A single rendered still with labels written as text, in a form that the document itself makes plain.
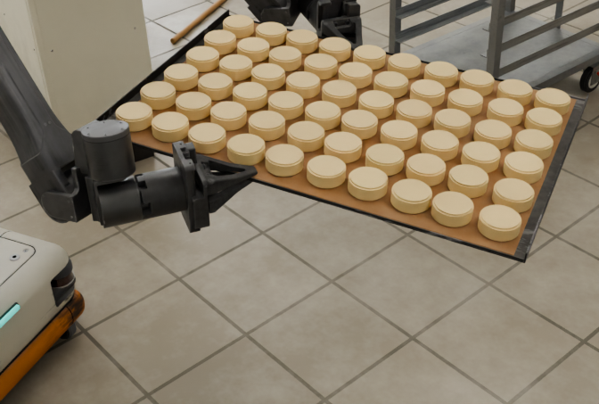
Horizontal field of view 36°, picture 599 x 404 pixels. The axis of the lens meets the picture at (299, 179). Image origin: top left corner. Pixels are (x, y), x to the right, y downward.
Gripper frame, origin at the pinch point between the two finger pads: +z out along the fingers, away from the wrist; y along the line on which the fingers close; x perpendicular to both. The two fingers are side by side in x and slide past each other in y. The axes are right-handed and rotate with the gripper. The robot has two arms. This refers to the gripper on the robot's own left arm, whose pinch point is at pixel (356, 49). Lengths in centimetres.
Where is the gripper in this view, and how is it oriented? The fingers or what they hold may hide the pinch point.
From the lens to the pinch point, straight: 147.1
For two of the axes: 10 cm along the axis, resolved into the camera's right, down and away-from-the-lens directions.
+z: 3.6, 5.5, -7.6
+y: -0.1, 8.1, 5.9
